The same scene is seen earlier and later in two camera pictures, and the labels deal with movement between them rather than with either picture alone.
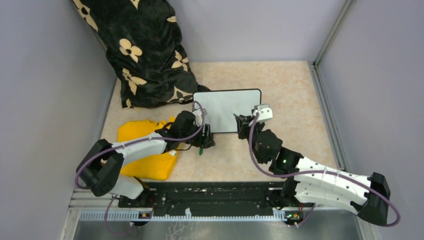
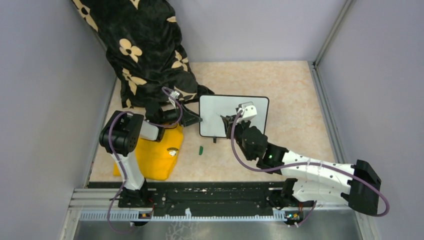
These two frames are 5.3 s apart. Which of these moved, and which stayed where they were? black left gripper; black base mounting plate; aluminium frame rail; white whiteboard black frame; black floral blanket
Moved: black left gripper; white whiteboard black frame
Stayed: black base mounting plate; black floral blanket; aluminium frame rail
